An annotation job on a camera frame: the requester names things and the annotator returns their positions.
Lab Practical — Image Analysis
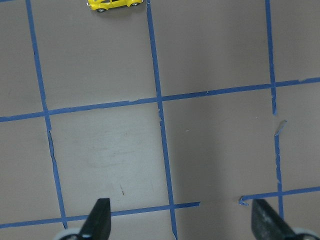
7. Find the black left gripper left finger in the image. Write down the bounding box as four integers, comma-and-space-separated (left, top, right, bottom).
78, 198, 111, 240

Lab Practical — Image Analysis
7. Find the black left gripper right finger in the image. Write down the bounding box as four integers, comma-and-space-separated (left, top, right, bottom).
251, 199, 295, 240

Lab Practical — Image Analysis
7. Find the yellow beetle toy car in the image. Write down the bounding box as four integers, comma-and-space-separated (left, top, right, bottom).
86, 0, 144, 13

